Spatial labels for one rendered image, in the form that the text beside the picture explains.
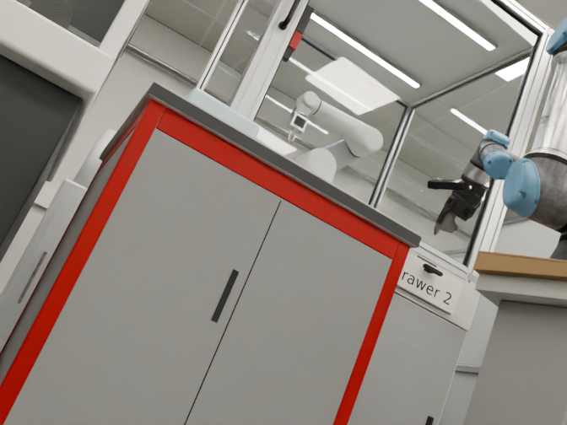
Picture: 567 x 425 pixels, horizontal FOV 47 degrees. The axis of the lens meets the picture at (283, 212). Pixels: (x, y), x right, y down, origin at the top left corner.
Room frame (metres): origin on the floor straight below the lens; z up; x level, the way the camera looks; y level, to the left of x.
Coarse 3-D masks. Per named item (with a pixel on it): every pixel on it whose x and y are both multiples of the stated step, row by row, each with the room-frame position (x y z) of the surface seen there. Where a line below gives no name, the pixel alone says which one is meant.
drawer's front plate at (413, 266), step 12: (408, 252) 1.93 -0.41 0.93; (408, 264) 1.94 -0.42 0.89; (420, 264) 1.95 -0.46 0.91; (408, 276) 1.94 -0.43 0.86; (420, 276) 1.96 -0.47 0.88; (432, 276) 1.97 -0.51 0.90; (444, 276) 1.98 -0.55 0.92; (408, 288) 1.95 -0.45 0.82; (420, 288) 1.96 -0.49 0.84; (444, 288) 1.99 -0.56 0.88; (456, 288) 2.00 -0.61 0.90; (432, 300) 1.98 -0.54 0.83; (456, 300) 2.01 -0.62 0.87
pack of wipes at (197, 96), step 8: (192, 96) 1.13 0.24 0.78; (200, 96) 1.13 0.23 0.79; (208, 96) 1.13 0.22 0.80; (200, 104) 1.13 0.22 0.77; (208, 104) 1.14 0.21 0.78; (216, 104) 1.14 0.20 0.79; (216, 112) 1.14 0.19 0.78; (224, 112) 1.15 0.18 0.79; (232, 112) 1.15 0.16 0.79; (224, 120) 1.15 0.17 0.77; (232, 120) 1.16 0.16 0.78; (240, 120) 1.16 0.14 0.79; (248, 120) 1.17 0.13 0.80; (240, 128) 1.16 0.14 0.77; (248, 128) 1.17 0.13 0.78; (256, 128) 1.17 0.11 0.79
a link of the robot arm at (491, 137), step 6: (486, 132) 1.69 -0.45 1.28; (492, 132) 1.67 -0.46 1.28; (498, 132) 1.68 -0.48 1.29; (486, 138) 1.68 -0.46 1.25; (492, 138) 1.67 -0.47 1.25; (498, 138) 1.66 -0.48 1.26; (504, 138) 1.65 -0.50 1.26; (480, 144) 1.70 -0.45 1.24; (486, 144) 1.67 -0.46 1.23; (504, 144) 1.66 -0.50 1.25; (480, 150) 1.69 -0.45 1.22; (474, 156) 1.72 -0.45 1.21; (474, 162) 1.73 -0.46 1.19; (480, 162) 1.71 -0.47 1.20; (480, 168) 1.72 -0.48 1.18
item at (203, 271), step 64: (128, 128) 1.27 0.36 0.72; (192, 128) 1.12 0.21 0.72; (128, 192) 1.10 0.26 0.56; (192, 192) 1.13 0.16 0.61; (256, 192) 1.17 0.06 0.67; (320, 192) 1.20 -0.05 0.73; (64, 256) 1.21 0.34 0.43; (128, 256) 1.12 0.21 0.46; (192, 256) 1.15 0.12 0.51; (256, 256) 1.19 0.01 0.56; (320, 256) 1.22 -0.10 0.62; (384, 256) 1.27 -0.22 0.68; (64, 320) 1.10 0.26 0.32; (128, 320) 1.13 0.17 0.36; (192, 320) 1.17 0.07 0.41; (256, 320) 1.20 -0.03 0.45; (320, 320) 1.24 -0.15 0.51; (0, 384) 1.15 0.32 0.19; (64, 384) 1.12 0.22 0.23; (128, 384) 1.15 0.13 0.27; (192, 384) 1.18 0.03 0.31; (256, 384) 1.22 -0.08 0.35; (320, 384) 1.26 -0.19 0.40
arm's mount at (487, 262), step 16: (480, 256) 1.34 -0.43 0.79; (496, 256) 1.31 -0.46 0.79; (512, 256) 1.28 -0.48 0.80; (528, 256) 1.25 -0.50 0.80; (480, 272) 1.35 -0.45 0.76; (496, 272) 1.31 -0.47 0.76; (512, 272) 1.27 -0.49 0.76; (528, 272) 1.24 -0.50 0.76; (544, 272) 1.21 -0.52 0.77; (560, 272) 1.19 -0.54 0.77
